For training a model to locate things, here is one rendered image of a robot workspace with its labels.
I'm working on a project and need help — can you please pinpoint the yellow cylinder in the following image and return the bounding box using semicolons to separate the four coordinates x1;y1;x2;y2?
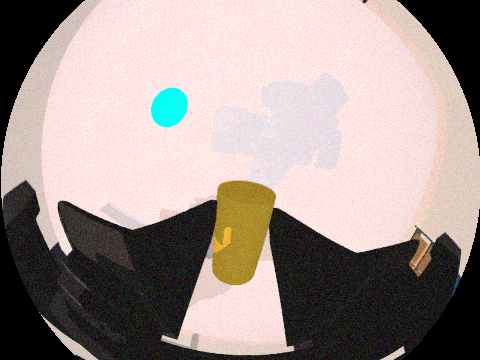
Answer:
212;180;276;285

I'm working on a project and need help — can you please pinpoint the cyan circle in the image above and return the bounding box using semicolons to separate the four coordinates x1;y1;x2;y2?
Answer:
151;88;188;128

